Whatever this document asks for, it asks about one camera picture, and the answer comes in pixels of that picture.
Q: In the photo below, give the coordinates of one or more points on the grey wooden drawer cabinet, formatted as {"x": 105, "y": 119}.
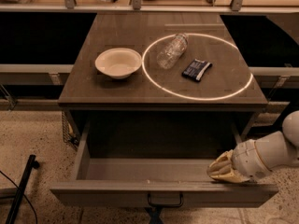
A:
{"x": 156, "y": 112}

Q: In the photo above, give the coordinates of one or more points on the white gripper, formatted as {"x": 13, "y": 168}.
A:
{"x": 247, "y": 160}

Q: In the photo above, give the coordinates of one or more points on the white bowl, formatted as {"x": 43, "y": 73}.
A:
{"x": 118, "y": 63}

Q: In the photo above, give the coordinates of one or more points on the dark blue snack packet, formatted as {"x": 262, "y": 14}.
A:
{"x": 196, "y": 69}

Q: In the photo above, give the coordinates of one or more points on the grey metal railing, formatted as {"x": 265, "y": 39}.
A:
{"x": 219, "y": 6}

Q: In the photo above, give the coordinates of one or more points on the black metal stand leg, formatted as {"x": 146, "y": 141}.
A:
{"x": 31, "y": 164}

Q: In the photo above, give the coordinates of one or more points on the clear plastic water bottle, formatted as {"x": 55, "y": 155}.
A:
{"x": 173, "y": 50}

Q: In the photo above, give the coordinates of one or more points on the wire mesh basket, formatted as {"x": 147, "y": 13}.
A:
{"x": 69, "y": 135}

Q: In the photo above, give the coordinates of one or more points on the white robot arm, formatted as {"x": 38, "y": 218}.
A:
{"x": 280, "y": 149}

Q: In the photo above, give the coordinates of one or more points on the grey drawer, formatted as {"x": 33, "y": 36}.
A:
{"x": 169, "y": 183}

